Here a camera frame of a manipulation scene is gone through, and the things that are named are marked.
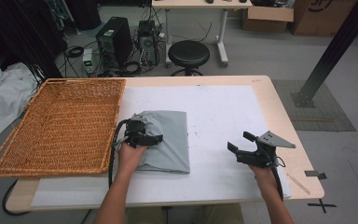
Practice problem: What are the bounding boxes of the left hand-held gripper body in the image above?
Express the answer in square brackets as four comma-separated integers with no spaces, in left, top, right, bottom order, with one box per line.
[124,112,149,149]

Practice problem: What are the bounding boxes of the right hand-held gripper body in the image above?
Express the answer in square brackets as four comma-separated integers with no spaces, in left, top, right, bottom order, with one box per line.
[236,130,296,169]

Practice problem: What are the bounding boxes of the grey printed t-shirt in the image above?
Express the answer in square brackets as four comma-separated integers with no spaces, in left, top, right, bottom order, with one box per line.
[134,109,191,175]

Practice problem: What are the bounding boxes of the orange wicker basket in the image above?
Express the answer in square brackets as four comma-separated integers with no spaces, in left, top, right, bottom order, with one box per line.
[0,77,127,178]

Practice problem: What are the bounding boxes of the person's left hand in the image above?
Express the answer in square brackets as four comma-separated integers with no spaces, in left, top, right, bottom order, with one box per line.
[117,142,149,175]

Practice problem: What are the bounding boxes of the person's right hand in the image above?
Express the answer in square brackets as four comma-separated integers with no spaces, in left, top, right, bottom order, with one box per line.
[248,164,278,191]

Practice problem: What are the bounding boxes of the white table mat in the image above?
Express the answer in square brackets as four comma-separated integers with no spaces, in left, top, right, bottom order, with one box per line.
[31,85,293,208]

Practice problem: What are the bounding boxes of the black tape strip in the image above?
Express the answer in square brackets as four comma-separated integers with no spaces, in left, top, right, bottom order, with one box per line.
[304,169,328,181]

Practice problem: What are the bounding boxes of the grey floor mat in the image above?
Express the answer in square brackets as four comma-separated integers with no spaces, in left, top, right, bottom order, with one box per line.
[271,79,357,133]

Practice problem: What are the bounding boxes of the person's khaki trousers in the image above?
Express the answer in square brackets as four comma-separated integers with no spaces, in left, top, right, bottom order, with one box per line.
[125,203,245,224]

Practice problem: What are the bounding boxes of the white device with green display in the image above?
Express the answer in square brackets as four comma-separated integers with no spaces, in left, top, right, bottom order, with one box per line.
[82,48,95,76]

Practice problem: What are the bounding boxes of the small open computer case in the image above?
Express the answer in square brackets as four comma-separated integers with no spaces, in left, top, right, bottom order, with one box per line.
[136,20,160,66]

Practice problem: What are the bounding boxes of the black round stool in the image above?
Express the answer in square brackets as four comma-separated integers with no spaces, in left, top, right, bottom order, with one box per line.
[167,39,211,77]

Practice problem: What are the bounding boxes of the black computer tower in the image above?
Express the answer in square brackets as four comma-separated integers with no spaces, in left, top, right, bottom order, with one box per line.
[95,16,134,68]

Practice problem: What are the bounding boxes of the open cardboard box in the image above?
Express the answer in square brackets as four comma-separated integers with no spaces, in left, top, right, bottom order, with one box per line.
[241,6,295,35]

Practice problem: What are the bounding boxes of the large cardboard box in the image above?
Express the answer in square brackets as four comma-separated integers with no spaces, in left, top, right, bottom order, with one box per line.
[288,0,358,37]

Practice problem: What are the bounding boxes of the white crumpled sheet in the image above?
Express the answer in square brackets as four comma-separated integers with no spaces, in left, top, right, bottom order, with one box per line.
[0,48,40,149]

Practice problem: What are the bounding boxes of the white-legged wooden desk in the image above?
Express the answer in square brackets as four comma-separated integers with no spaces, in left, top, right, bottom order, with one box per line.
[151,0,254,68]

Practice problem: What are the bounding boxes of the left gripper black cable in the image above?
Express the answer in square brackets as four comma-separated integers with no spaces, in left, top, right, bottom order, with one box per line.
[107,119,131,189]

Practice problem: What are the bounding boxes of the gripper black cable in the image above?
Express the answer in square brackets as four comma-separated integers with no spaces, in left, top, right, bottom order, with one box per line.
[107,119,131,189]
[269,155,285,202]

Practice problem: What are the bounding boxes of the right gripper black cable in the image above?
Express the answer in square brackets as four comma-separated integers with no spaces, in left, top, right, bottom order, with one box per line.
[269,155,285,202]

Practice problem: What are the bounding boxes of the coiled black cable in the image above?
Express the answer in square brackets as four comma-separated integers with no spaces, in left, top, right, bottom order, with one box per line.
[63,45,85,59]

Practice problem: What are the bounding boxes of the black metal post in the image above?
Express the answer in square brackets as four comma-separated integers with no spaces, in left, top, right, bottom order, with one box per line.
[290,0,358,108]

